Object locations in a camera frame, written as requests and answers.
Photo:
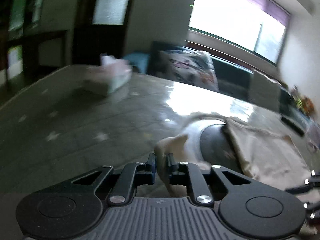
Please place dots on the round black cooktop inset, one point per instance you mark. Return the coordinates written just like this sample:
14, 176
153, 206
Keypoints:
217, 148

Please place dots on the window with green frame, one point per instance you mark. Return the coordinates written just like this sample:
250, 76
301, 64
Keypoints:
257, 26

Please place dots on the butterfly print pillow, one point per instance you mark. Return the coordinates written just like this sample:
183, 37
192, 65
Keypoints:
191, 67

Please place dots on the dark door with glass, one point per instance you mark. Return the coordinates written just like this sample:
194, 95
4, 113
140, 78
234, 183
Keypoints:
99, 29

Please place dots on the teal corner sofa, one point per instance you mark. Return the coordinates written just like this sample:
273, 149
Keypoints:
233, 76

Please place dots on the orange plush toy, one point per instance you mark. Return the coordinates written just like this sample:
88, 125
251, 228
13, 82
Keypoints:
308, 106

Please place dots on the dark wooden cabinet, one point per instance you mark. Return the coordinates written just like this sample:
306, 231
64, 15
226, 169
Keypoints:
29, 50

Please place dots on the cream knit garment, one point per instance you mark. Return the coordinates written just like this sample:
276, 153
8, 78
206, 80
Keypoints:
265, 156

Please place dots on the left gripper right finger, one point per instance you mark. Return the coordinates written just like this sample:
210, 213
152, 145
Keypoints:
189, 175

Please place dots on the tissue box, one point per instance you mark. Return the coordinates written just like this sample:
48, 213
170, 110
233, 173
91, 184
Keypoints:
111, 75

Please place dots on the black remote control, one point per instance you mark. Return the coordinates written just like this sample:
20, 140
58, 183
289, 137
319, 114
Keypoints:
293, 125

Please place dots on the pink plastic toy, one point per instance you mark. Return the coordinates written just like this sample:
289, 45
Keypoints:
312, 147

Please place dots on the plain grey pillow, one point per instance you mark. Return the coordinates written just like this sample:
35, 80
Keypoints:
264, 92

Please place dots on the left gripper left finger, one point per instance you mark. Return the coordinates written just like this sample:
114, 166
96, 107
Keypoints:
132, 176

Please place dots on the green yellow plush toy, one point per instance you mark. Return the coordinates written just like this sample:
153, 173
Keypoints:
298, 101

